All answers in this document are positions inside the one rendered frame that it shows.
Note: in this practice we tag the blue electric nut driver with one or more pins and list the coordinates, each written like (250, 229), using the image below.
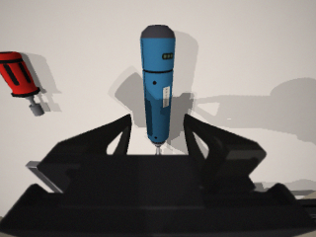
(157, 43)

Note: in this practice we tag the red-handled nut driver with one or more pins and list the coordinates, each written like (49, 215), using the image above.
(18, 77)

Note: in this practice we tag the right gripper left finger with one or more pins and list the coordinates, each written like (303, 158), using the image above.
(97, 140)

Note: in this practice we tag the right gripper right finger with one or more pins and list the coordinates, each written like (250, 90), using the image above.
(229, 154)

